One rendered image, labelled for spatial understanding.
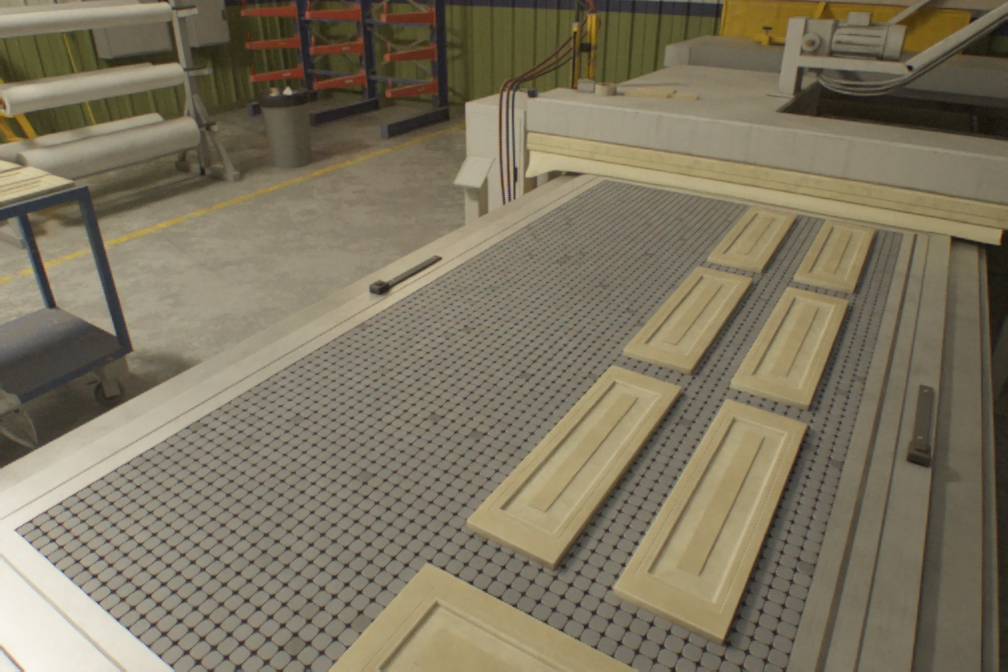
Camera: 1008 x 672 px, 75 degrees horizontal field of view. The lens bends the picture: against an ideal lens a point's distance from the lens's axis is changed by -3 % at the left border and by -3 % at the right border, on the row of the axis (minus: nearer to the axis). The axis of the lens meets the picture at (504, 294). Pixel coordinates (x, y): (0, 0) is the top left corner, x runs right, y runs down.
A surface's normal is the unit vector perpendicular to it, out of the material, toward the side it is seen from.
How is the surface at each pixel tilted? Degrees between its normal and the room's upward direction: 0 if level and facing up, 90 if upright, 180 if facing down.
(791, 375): 11
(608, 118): 90
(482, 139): 90
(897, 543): 0
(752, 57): 90
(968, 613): 0
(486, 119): 90
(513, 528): 0
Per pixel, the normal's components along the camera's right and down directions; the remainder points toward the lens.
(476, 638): 0.11, -0.95
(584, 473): 0.16, -0.83
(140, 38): 0.84, 0.24
